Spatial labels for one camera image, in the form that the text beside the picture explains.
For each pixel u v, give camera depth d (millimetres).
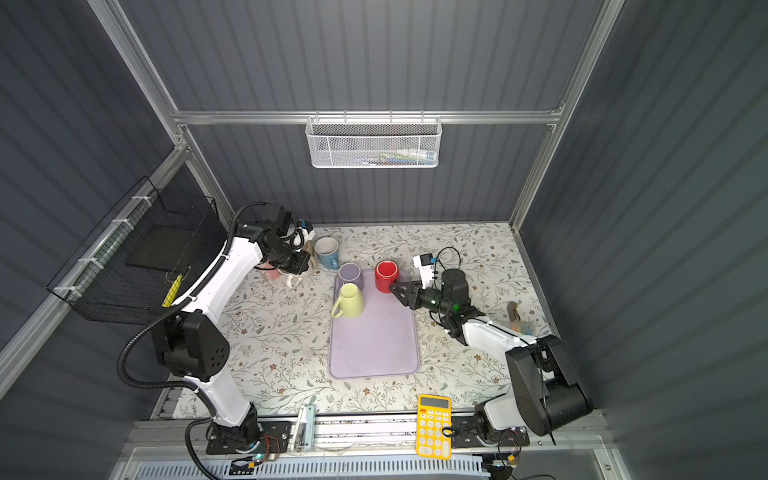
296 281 878
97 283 642
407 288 768
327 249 1039
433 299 738
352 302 892
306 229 791
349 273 960
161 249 752
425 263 764
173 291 696
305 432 721
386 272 963
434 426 738
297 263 768
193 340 468
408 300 754
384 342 915
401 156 920
